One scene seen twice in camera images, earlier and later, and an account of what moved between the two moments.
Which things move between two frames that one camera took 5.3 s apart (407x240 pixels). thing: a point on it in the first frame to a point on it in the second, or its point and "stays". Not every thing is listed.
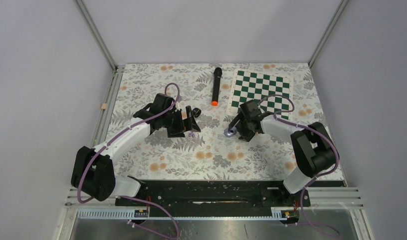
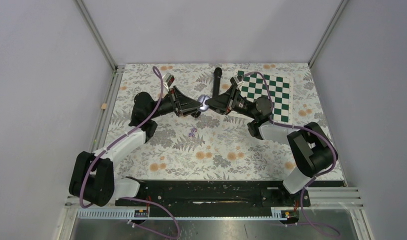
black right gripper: (247, 136) to (225, 103)
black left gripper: (178, 131) to (184, 104)
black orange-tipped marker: (217, 72) stays
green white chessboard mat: (274, 93) stays
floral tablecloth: (209, 154) stays
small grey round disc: (229, 132) to (201, 99)
